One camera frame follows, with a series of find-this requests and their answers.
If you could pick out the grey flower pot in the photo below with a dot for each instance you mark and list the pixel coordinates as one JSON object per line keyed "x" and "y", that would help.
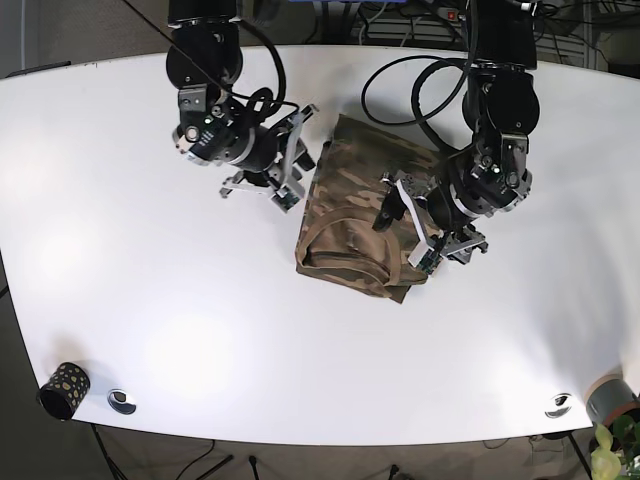
{"x": 611, "y": 397}

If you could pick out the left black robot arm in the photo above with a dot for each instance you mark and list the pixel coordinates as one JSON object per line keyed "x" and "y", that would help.
{"x": 501, "y": 108}

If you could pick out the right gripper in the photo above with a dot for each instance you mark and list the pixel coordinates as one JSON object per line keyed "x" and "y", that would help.
{"x": 276, "y": 162}

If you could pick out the silver table grommet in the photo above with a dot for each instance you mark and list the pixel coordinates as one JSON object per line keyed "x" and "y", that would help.
{"x": 121, "y": 402}
{"x": 559, "y": 405}

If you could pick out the green potted plant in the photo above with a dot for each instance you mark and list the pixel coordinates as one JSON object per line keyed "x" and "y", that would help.
{"x": 616, "y": 452}

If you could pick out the right silver table grommet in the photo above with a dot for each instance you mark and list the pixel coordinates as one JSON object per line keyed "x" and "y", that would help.
{"x": 559, "y": 405}

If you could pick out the black gold-dotted cup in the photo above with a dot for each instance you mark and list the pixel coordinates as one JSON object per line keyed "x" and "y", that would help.
{"x": 66, "y": 388}

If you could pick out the left silver table grommet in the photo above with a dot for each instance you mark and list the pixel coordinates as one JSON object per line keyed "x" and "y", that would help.
{"x": 121, "y": 402}

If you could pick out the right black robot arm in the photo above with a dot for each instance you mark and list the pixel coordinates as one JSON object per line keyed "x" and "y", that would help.
{"x": 218, "y": 126}

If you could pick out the camouflage pattern T-shirt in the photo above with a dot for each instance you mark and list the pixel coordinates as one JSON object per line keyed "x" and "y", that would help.
{"x": 336, "y": 242}

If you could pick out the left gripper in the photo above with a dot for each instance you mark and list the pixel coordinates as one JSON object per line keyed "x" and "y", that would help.
{"x": 407, "y": 193}

